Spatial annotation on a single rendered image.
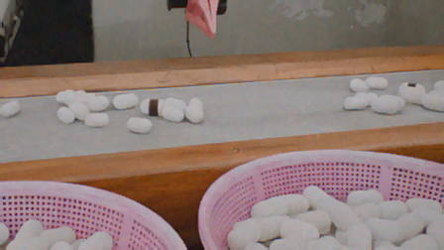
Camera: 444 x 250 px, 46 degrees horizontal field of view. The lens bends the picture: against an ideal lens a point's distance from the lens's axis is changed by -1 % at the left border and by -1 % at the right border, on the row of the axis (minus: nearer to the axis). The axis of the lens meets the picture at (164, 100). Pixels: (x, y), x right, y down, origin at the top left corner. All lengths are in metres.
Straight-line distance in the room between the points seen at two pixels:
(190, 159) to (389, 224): 0.18
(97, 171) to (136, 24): 2.30
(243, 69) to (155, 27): 1.91
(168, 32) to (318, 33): 0.83
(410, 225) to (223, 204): 0.15
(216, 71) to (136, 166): 0.41
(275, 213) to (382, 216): 0.09
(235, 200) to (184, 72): 0.42
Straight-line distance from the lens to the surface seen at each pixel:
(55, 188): 0.44
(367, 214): 0.48
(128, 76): 0.83
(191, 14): 0.87
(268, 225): 0.44
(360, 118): 0.73
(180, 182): 0.48
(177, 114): 0.66
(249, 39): 2.88
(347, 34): 3.09
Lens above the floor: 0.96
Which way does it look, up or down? 16 degrees down
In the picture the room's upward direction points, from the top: straight up
